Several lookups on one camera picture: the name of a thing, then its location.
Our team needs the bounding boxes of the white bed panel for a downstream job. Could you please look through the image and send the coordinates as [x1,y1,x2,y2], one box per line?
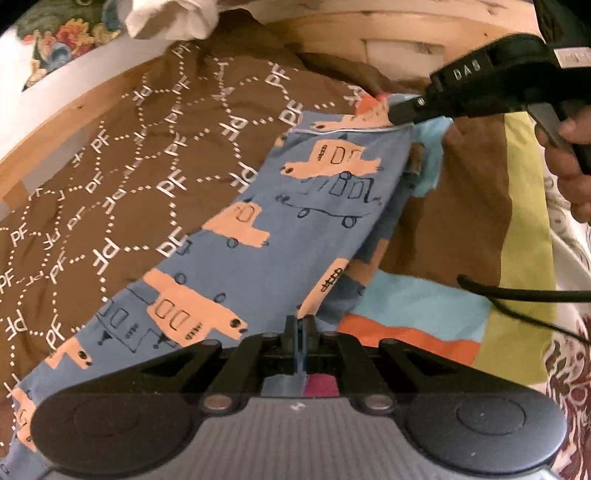
[0,28,155,164]

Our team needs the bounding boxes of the black cable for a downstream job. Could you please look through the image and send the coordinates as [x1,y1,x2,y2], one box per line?
[457,274,591,344]

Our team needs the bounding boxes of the white dark-red patterned cloth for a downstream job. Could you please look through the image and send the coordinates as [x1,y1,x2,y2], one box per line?
[544,175,591,462]

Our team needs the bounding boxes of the person's right hand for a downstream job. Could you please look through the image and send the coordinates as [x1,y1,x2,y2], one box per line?
[534,117,591,223]

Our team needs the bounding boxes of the floral printed cloth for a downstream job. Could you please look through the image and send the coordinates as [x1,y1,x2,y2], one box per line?
[17,0,136,89]

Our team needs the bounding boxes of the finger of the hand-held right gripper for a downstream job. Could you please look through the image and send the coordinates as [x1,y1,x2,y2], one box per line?
[389,92,437,126]

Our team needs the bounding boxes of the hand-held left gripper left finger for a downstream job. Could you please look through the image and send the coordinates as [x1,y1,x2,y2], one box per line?
[55,316,300,414]

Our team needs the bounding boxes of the blue pants with orange cars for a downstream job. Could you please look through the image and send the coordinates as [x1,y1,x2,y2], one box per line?
[9,92,455,457]

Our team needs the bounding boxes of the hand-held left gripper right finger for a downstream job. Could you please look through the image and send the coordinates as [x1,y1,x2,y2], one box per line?
[300,316,542,414]

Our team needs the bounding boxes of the dark cloth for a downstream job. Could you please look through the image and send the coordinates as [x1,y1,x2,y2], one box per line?
[533,0,591,51]

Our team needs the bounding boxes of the brown quilted blanket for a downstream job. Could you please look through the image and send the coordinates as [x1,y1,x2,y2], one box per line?
[0,21,515,462]

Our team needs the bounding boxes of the wooden bed frame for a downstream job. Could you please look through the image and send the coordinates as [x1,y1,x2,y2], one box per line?
[0,0,543,208]

